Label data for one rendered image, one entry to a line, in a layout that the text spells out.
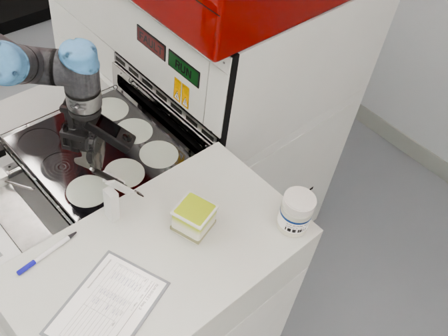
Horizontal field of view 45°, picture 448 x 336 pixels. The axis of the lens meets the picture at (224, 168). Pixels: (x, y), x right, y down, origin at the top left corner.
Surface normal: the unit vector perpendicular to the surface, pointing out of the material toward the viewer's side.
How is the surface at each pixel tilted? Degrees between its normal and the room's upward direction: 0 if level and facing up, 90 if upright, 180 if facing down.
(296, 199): 0
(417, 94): 90
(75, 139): 90
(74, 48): 0
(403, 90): 90
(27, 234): 0
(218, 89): 90
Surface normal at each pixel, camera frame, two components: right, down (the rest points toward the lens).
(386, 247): 0.11, -0.68
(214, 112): -0.73, 0.44
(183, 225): -0.51, 0.59
